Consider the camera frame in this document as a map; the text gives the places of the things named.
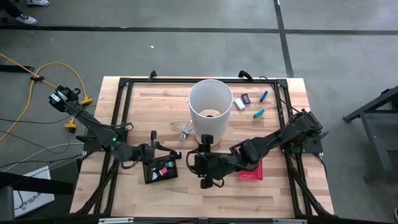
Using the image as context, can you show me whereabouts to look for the black floor cable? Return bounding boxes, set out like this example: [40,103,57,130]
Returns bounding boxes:
[0,116,75,124]

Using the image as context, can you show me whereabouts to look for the silver metal bracket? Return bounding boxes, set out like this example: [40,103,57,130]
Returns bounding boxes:
[98,217,134,224]
[272,218,308,224]

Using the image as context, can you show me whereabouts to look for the black desk leg foot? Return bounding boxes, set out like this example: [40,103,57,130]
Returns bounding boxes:
[0,64,34,73]

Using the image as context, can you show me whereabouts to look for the black metal cart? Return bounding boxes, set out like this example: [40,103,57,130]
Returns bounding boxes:
[343,85,398,184]

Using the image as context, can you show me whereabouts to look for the grey metal post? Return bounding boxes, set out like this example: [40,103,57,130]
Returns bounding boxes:
[0,185,15,224]

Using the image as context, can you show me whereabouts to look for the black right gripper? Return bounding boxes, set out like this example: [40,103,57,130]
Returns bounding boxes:
[186,133,233,190]

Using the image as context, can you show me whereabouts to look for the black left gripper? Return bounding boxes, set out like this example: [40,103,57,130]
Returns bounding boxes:
[130,130,183,170]

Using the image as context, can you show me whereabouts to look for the black plastic basket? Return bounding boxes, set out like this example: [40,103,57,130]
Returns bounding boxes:
[142,154,179,185]

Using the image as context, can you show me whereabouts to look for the black aluminium table frame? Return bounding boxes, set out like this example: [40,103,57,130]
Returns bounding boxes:
[70,76,336,218]

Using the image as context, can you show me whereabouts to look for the grey floor cable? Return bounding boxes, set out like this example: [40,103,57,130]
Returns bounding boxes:
[2,142,85,172]

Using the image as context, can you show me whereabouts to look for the white printed sign board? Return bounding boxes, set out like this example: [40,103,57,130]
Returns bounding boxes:
[12,166,55,218]

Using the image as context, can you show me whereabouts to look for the yellow extension cord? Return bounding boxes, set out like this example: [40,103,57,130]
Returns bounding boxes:
[0,52,93,142]

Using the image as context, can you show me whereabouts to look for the black flat beam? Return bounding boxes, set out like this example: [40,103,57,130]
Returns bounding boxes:
[0,170,75,197]

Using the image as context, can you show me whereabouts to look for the red plastic basket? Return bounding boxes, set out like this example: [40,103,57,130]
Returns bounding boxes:
[238,148,264,182]

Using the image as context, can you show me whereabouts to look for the white cylindrical bucket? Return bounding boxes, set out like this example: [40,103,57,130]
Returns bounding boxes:
[187,78,234,148]

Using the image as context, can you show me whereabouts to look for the clear coiled lamp cable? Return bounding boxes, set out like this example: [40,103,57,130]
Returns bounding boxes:
[170,119,194,144]

